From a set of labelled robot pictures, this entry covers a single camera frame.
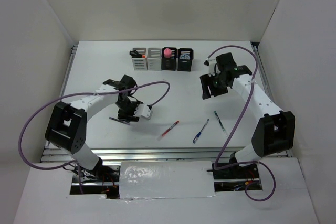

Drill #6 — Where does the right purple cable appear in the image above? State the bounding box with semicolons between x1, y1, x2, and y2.
213;45;276;202

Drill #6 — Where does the orange highlighter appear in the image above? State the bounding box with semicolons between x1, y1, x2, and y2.
129;50;145;58

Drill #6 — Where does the white taped cover panel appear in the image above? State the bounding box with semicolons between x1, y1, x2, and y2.
119;161;215;199

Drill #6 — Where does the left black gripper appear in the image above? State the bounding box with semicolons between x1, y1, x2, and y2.
116;98;144;123

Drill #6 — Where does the left black slotted container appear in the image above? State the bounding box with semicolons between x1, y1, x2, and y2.
161;47;178;71

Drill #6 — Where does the left white slotted container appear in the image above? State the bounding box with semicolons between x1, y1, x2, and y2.
132;48;148;71

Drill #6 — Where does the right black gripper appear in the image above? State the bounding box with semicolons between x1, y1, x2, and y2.
201;71;229;100

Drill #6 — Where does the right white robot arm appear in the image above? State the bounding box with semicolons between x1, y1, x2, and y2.
200;52;295;178

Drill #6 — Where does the white slotted container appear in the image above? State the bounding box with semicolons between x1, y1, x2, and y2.
146;48;162;71
132;48;148;71

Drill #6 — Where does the pink cap glue bottle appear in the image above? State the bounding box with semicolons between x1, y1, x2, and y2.
163;48;173;59

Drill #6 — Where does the red pen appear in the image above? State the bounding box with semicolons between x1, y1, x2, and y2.
157;121;180;141

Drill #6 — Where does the green pen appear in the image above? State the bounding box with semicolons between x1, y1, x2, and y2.
214;111;228;136

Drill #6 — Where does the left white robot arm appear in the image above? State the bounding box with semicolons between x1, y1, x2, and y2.
45;75;141;182

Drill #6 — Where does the right black slotted container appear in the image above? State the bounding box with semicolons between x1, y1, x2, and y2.
177;48;194;72

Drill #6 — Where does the dark purple pen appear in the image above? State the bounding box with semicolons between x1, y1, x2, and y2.
109;117;130;125

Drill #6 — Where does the blue glue bottle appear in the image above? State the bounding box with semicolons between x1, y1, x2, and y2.
179;54;190;60

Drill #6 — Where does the black slotted container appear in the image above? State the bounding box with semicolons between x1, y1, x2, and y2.
177;48;194;72
161;47;178;71

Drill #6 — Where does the blue pen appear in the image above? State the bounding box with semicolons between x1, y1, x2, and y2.
192;119;209;144

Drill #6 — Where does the aluminium frame rail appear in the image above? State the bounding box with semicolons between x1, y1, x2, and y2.
40;40;295;164

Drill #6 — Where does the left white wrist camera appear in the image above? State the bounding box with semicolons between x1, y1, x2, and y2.
137;103;152;120

